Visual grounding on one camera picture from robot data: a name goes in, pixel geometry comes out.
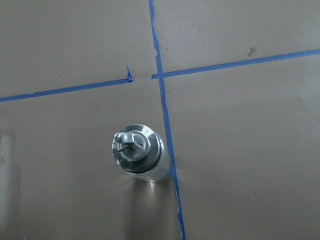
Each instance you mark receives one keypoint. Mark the glass sauce bottle metal cap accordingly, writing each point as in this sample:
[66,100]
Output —
[141,152]

